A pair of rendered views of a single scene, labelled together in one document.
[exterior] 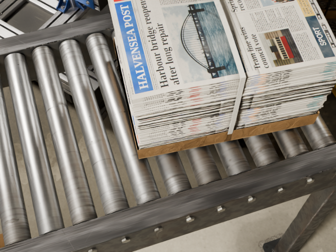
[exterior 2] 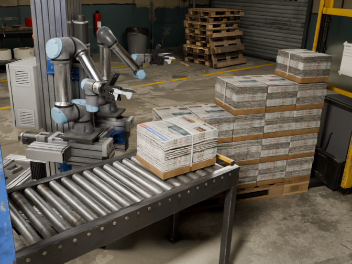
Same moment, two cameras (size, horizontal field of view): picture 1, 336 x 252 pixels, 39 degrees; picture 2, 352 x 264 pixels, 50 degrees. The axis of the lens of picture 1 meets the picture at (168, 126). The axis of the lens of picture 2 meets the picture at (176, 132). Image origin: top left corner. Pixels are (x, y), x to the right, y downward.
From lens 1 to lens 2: 1.44 m
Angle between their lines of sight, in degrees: 42
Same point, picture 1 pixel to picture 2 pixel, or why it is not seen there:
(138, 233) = (173, 196)
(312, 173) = (221, 173)
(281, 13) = (195, 124)
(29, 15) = not seen: hidden behind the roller
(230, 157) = (193, 175)
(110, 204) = (160, 190)
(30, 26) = not seen: hidden behind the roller
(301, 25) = (201, 125)
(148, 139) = (166, 167)
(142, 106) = (166, 145)
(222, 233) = not seen: outside the picture
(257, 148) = (200, 172)
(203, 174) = (187, 179)
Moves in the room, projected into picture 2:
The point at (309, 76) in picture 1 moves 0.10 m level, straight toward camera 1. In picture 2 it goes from (210, 136) to (210, 143)
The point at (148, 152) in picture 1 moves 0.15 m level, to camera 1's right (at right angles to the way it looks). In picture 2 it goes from (166, 174) to (191, 171)
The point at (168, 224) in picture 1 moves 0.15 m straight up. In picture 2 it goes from (182, 193) to (184, 167)
